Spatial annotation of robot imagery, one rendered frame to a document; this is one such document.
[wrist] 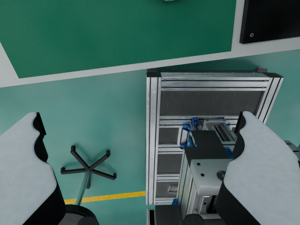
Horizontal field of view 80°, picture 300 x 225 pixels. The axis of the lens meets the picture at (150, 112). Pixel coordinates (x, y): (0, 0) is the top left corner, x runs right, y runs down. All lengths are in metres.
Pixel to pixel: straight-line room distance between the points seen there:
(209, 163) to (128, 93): 0.98
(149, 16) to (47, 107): 1.26
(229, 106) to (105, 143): 1.06
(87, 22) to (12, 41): 0.21
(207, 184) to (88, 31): 0.48
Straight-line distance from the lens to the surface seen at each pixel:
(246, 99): 1.36
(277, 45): 0.64
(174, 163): 1.55
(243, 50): 0.60
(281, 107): 1.84
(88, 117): 1.55
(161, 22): 0.52
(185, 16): 0.52
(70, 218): 1.50
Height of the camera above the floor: 1.26
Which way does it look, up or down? 60 degrees down
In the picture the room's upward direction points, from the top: 176 degrees clockwise
